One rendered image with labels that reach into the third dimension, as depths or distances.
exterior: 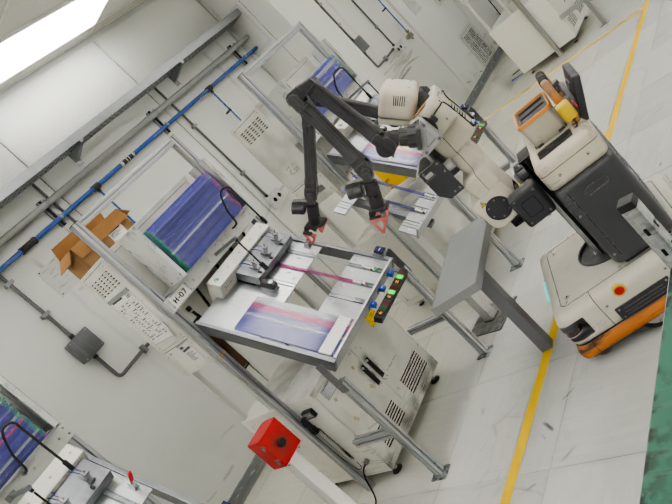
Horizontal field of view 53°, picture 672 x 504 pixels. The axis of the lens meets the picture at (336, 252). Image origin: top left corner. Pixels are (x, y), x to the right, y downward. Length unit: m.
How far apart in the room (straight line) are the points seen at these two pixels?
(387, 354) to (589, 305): 1.17
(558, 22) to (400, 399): 4.66
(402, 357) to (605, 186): 1.49
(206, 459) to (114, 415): 0.67
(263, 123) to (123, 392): 1.91
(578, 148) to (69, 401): 3.23
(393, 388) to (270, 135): 1.74
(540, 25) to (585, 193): 4.74
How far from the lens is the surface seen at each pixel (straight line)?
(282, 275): 3.34
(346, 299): 3.16
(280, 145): 4.26
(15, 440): 2.79
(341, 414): 3.26
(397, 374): 3.54
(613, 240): 2.73
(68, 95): 5.36
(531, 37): 7.33
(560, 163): 2.58
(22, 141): 5.05
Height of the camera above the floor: 1.62
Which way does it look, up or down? 12 degrees down
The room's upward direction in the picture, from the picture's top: 46 degrees counter-clockwise
